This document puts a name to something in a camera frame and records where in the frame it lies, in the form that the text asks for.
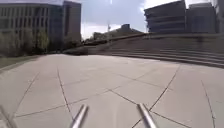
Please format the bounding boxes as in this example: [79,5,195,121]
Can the large grey office building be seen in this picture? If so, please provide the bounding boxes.
[0,0,83,51]

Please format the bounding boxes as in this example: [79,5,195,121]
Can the pale concrete slab plaza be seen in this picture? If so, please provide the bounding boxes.
[0,53,224,128]

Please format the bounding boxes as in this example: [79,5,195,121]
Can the robot's own part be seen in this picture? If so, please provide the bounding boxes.
[137,103,158,128]
[69,104,89,128]

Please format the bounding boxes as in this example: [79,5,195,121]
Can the grass strip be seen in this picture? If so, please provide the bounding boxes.
[0,54,43,70]

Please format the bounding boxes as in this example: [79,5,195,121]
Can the dark tiered building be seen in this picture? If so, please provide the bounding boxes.
[143,0,188,34]

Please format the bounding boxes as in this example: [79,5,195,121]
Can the low distant building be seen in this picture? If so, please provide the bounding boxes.
[92,23,144,42]

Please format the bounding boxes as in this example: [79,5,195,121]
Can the lamp pole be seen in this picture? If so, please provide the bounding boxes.
[106,20,112,35]

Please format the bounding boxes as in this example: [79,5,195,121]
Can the row of trees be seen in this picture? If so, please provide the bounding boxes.
[0,29,51,58]

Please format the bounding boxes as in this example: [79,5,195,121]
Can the sloped concrete wall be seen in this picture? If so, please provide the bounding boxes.
[63,33,148,56]

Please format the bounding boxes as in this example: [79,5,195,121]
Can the wide concrete stairs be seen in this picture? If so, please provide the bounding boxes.
[96,33,224,69]

